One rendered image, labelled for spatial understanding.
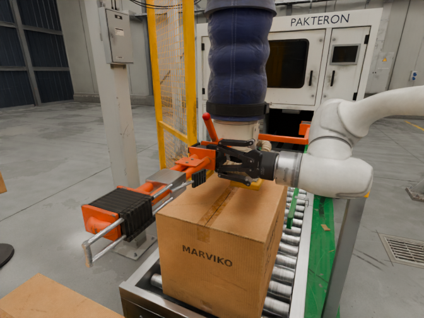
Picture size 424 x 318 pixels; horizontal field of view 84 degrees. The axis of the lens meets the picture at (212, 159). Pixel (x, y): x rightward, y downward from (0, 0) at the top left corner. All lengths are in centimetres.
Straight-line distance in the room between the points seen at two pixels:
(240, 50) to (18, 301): 129
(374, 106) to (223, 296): 76
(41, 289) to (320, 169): 122
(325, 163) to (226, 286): 56
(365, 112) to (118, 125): 149
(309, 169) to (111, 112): 146
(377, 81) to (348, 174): 878
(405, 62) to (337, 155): 922
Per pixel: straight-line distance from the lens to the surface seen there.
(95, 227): 41
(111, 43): 168
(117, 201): 43
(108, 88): 177
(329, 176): 59
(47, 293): 134
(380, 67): 933
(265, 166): 61
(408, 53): 980
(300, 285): 117
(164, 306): 104
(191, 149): 68
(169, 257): 99
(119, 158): 186
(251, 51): 81
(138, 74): 1151
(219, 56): 82
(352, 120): 66
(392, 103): 61
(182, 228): 86
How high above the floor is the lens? 142
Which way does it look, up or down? 20 degrees down
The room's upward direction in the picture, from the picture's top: straight up
